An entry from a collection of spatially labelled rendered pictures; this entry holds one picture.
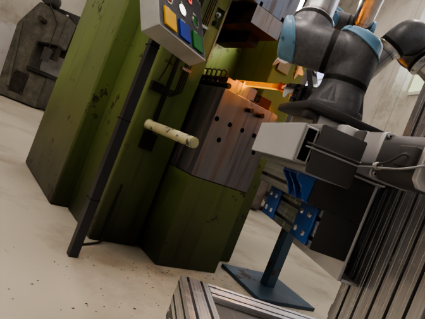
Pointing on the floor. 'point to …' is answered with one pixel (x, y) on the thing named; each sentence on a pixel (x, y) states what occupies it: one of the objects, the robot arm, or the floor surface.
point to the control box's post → (141, 74)
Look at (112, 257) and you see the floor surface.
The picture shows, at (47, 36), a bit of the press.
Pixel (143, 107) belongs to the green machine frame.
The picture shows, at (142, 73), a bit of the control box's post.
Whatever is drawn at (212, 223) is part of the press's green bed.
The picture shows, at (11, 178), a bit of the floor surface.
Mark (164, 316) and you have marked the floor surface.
